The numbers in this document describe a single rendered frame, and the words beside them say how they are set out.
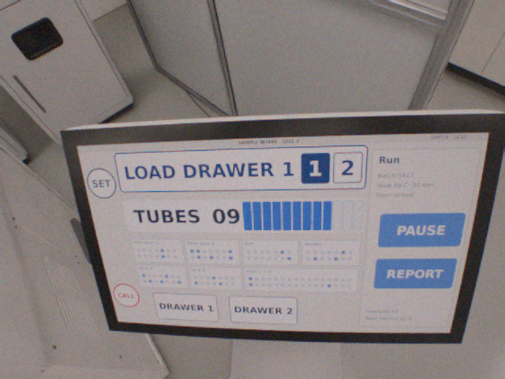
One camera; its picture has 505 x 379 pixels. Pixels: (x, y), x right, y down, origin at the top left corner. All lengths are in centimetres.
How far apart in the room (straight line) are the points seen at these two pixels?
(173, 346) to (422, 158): 135
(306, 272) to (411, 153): 19
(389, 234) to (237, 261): 19
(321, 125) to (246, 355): 119
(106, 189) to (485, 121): 45
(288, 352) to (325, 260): 103
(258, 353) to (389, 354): 54
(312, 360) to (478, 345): 70
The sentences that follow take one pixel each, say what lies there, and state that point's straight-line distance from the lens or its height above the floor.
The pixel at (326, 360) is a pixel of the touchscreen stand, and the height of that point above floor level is 4.
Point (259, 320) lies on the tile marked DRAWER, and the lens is 45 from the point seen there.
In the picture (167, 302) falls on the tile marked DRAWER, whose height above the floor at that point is 101.
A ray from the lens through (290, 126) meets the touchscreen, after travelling 34.
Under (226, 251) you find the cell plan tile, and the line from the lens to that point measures 40.
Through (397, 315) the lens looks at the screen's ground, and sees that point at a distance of 47.
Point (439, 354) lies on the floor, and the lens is 156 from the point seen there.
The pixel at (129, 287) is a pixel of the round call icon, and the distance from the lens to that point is 48.
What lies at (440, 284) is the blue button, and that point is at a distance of 46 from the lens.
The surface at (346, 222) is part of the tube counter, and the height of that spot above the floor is 110.
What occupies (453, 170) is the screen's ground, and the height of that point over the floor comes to 115.
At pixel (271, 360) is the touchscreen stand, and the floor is 4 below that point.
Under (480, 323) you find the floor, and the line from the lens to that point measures 167.
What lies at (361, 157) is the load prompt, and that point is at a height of 116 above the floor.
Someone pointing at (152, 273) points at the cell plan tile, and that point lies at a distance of 45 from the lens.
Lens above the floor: 144
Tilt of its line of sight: 57 degrees down
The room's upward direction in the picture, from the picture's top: 12 degrees counter-clockwise
